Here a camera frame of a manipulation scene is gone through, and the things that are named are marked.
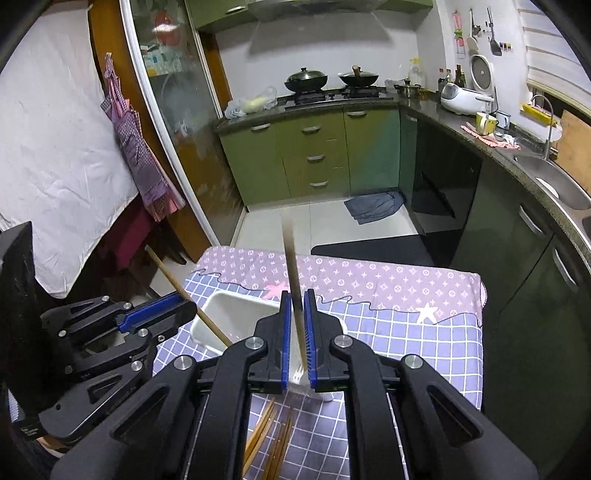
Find white plastic utensil holder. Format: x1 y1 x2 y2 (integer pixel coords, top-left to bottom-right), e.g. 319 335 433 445
190 291 335 402

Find wooden chopstick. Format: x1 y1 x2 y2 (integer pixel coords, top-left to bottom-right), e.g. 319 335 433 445
144 245 232 347
262 409 294 480
281 214 308 372
242 400 276 476

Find green lower kitchen cabinets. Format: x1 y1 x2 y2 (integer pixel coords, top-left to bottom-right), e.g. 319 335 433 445
221 108 402 207

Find steel kitchen sink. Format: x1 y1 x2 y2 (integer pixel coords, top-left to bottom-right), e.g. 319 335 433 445
514 155 590 211

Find purple checkered tablecloth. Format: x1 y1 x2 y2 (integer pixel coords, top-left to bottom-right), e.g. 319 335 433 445
169 247 486 479

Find purple checkered apron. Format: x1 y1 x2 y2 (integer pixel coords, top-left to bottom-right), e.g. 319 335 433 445
101 52 185 222

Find black floor mat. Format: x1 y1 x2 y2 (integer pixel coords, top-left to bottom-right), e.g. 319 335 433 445
311 235 436 267

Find white hanging sheet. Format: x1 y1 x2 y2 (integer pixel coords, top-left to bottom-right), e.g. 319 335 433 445
1 1 138 298

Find blue floor rag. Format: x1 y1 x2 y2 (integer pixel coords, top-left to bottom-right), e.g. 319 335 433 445
344 190 405 225

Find plastic bag on counter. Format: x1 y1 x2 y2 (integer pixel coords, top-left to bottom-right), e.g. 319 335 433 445
224 86 277 120

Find glass sliding door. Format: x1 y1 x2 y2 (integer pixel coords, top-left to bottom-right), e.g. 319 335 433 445
119 0 245 245

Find black wok with lid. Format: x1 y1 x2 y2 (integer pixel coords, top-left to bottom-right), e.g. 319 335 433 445
284 67 328 94

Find black gas stove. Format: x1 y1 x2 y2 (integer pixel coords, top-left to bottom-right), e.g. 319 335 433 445
277 86 394 109

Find black pan with wooden knob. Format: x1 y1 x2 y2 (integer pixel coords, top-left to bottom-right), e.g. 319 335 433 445
339 65 379 89

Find pink dish cloth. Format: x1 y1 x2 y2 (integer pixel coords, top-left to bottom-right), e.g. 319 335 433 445
461 123 521 151

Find chrome faucet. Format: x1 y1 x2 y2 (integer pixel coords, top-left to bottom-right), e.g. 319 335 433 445
530 94 555 161

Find yellow mug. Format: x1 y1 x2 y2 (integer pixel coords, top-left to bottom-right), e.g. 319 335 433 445
475 112 498 136

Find range hood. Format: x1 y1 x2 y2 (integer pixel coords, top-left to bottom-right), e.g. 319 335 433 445
246 0 384 22

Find wooden cutting board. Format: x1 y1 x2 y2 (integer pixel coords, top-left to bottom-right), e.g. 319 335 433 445
557 110 591 193

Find white rice cooker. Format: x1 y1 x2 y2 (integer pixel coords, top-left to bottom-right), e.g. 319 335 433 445
440 54 497 116

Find hanging black spatula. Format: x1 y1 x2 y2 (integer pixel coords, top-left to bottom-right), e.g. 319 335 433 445
487 6 503 57

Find white window blind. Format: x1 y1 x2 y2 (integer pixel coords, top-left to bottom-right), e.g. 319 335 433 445
515 0 590 109

